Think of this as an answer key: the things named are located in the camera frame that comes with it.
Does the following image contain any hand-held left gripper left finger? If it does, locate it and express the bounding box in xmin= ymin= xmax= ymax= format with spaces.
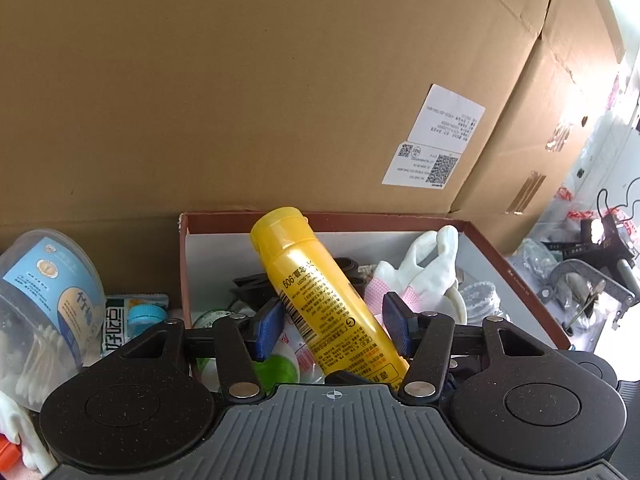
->
xmin=102 ymin=297 xmax=285 ymax=403

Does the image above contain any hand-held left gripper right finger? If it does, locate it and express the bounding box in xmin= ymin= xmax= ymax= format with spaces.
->
xmin=382 ymin=292 xmax=561 ymax=405

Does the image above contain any yellow spray bottle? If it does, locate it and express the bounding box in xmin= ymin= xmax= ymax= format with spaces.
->
xmin=250 ymin=206 xmax=412 ymax=392

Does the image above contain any brown cardboard shoebox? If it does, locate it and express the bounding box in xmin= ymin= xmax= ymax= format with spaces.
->
xmin=178 ymin=211 xmax=573 ymax=392

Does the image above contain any green and white round container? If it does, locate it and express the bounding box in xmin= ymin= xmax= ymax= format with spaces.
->
xmin=192 ymin=309 xmax=326 ymax=387

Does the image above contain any grey metal clamp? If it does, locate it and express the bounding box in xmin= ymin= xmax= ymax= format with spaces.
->
xmin=539 ymin=258 xmax=640 ymax=333

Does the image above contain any white glove with pink dots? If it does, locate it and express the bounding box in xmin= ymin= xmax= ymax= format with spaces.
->
xmin=364 ymin=225 xmax=461 ymax=313

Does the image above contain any clear crumpled plastic jar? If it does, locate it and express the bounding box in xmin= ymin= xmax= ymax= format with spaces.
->
xmin=457 ymin=280 xmax=512 ymax=327

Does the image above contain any white plastic bag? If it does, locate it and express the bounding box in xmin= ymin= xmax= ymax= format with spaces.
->
xmin=507 ymin=67 xmax=640 ymax=271

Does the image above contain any cardboard box with torn flap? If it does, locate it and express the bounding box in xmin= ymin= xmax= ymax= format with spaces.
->
xmin=449 ymin=0 xmax=627 ymax=257

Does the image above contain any clear bottle with green label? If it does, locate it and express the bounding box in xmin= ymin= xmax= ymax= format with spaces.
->
xmin=101 ymin=294 xmax=169 ymax=359

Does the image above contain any large white shipping label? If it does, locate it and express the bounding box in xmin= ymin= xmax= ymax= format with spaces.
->
xmin=383 ymin=84 xmax=487 ymax=190

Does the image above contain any clear round cotton swab box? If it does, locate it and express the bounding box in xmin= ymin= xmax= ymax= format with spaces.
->
xmin=0 ymin=230 xmax=107 ymax=414

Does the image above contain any large cardboard panel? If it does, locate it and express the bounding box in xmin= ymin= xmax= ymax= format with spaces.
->
xmin=0 ymin=0 xmax=560 ymax=251

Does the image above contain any white cloth glove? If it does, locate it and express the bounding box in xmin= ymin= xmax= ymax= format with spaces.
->
xmin=0 ymin=389 xmax=55 ymax=474

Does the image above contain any orange silicone pad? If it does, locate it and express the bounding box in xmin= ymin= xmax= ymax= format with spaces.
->
xmin=0 ymin=434 xmax=22 ymax=472

